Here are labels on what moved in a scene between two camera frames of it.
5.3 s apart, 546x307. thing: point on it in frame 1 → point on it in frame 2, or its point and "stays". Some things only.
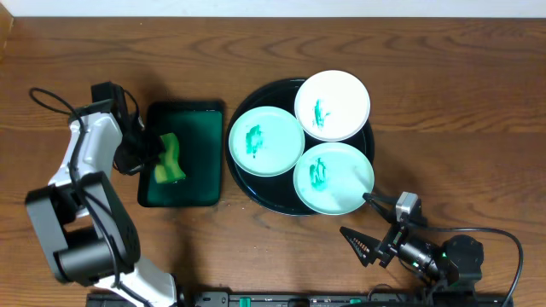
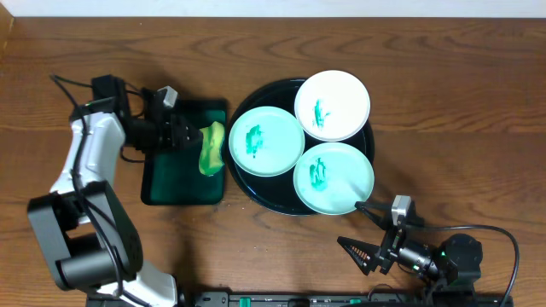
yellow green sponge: x=169 y=168 → x=211 y=159
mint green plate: x=266 y=141 stays
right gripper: x=396 y=237 → x=394 y=240
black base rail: x=330 y=298 stays
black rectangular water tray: x=199 y=128 stays
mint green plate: x=332 y=178 stays
